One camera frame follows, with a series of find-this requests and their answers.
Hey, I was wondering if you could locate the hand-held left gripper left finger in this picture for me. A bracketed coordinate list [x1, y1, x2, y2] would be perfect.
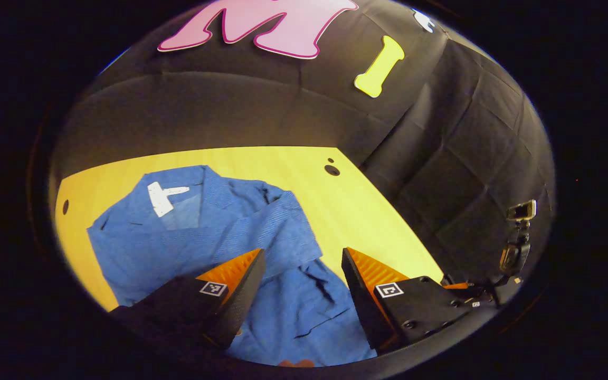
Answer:
[108, 248, 267, 353]

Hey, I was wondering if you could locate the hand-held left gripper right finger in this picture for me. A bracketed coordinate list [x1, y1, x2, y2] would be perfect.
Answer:
[342, 246, 481, 354]

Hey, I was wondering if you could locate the blue button shirt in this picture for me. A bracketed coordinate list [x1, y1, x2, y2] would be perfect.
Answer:
[87, 165, 379, 367]

